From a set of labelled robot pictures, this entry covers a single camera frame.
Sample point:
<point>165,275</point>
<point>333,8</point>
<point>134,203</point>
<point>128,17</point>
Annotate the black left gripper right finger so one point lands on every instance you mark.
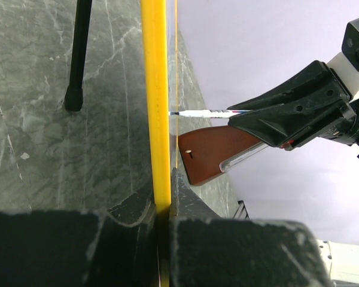
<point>208,250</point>

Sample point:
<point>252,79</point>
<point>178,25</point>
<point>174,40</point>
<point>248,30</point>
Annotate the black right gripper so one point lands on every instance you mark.
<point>299,110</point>

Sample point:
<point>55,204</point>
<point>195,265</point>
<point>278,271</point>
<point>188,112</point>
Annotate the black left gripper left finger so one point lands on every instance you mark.
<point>105,247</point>

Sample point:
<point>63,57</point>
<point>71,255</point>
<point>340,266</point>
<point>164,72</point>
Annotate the white rainbow whiteboard marker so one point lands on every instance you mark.
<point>208,113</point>

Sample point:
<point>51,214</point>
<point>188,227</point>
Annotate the orange framed whiteboard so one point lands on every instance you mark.
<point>159,26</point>

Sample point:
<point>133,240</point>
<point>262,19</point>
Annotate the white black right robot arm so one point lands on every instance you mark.
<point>314,103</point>

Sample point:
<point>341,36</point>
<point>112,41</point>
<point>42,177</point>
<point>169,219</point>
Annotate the brown whiteboard eraser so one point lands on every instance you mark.
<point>203,150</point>

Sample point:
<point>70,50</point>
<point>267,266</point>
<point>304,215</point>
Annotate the black perforated music stand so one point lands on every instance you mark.
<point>73,100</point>

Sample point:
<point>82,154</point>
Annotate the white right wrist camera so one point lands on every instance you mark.
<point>346,63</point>

